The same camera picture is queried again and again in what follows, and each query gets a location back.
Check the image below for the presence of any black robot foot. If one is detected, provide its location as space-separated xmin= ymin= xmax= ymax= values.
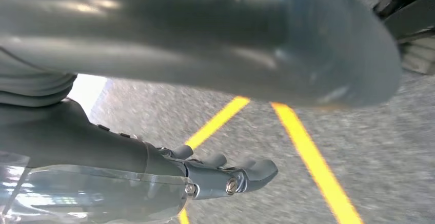
xmin=372 ymin=0 xmax=435 ymax=76

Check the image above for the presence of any yellow floor tape line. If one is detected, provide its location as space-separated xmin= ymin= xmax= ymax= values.
xmin=270 ymin=101 xmax=365 ymax=224
xmin=178 ymin=95 xmax=251 ymax=224

